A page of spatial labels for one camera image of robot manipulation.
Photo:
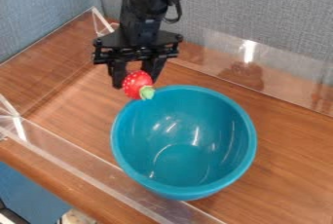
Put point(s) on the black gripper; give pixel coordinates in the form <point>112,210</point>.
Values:
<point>147,46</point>

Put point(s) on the red toy strawberry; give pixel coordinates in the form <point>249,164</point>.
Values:
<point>138,85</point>

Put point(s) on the blue plastic bowl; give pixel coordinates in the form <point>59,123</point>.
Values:
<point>186,143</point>

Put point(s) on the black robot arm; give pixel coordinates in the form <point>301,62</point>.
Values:
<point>143,15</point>

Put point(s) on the clear acrylic front barrier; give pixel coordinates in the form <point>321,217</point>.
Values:
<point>46,147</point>

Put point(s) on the clear acrylic barrier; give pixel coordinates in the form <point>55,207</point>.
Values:
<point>227,61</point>
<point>46,147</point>

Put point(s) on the clear acrylic back barrier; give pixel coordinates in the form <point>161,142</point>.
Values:
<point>227,61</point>

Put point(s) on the clear acrylic corner bracket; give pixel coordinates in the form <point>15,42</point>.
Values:
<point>102,26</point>

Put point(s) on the clear acrylic left bracket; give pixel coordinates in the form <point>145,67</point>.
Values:
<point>11,120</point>

